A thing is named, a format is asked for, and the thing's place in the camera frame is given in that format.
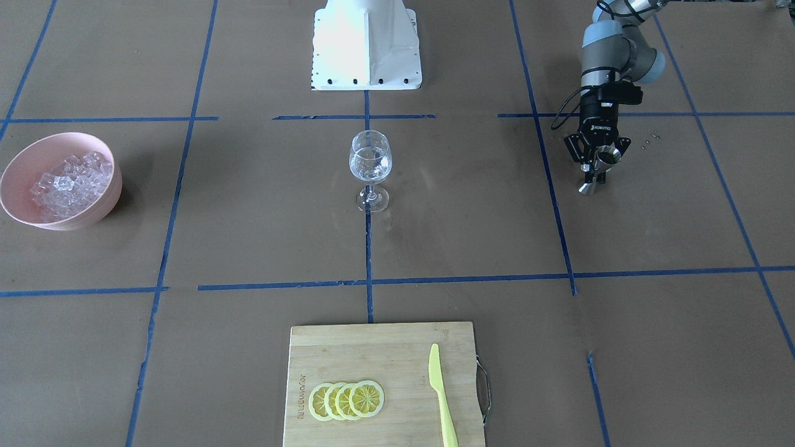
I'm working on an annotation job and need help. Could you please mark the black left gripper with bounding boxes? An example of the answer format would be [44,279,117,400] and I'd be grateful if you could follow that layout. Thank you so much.
[564,84,643,186]

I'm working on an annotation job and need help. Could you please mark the steel double jigger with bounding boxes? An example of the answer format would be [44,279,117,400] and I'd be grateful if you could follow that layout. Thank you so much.
[578,145,624,196]

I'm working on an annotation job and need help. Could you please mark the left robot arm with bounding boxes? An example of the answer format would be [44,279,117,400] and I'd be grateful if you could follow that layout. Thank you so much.
[564,1,668,195]

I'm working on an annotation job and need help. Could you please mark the clear wine glass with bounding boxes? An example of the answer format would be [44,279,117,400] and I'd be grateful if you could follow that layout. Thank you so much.
[348,130,394,214]

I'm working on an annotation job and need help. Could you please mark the clear ice cubes pile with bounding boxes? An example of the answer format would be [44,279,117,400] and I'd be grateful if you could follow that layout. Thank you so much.
[29,151,113,223]

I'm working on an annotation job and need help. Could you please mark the bamboo cutting board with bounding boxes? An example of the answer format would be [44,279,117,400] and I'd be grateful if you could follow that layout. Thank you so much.
[282,322,486,446]

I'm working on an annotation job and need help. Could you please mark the yellow plastic knife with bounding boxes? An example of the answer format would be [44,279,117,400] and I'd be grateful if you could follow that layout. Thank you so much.
[428,343,459,446]

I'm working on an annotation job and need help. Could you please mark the lemon slice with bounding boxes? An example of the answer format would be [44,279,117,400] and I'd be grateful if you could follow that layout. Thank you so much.
[309,382,333,422]
[348,380,385,418]
[334,384,361,421]
[324,382,347,421]

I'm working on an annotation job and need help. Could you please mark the pink bowl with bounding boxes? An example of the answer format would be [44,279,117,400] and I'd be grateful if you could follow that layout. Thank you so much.
[2,131,122,231]

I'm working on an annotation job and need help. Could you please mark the black camera cable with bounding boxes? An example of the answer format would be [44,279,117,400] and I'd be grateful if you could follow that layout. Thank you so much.
[552,89,584,132]

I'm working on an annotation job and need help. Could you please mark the white pedestal column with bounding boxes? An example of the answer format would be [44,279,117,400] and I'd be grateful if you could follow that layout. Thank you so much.
[311,1,423,91]

